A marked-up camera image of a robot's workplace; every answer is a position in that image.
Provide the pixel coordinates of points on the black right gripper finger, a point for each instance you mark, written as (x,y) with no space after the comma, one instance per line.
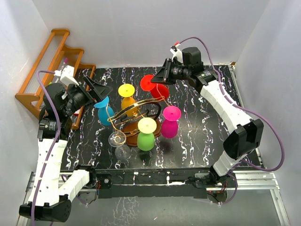
(168,70)
(158,78)

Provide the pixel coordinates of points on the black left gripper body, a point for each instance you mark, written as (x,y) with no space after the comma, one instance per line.
(75,100)

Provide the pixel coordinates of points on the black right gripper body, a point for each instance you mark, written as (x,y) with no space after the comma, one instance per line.
(180,71)

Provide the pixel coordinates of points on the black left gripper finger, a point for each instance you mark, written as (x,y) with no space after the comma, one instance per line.
(91,95)
(103,90)

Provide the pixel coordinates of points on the red plastic wine glass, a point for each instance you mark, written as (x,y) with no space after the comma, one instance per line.
(156,90)

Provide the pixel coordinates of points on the orange yellow plastic wine glass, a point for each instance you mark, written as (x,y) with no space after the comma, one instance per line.
(126,91)

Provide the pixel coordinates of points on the pink plastic wine glass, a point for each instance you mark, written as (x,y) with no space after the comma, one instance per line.
(170,125)

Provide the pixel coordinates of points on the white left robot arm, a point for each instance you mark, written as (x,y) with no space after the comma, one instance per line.
(48,200)

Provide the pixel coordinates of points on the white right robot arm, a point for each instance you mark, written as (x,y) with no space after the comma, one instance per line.
(244,132)

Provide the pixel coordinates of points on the blue plastic wine glass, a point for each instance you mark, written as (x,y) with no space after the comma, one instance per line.
(104,111)

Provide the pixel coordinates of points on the orange wooden shelf rack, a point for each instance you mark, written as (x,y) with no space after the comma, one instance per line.
(50,58)

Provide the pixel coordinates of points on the clear glass wine glass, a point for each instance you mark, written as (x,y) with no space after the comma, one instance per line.
(118,139)

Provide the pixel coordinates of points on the green plastic wine glass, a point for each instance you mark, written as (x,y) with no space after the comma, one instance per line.
(146,139)

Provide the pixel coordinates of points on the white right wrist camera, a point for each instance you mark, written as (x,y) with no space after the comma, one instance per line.
(176,52)

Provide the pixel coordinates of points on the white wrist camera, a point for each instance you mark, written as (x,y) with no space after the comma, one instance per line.
(176,52)
(65,76)

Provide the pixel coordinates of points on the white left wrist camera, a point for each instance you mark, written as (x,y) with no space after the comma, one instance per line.
(65,76)

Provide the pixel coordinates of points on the gold wire wine glass rack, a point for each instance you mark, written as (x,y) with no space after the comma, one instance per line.
(133,114)

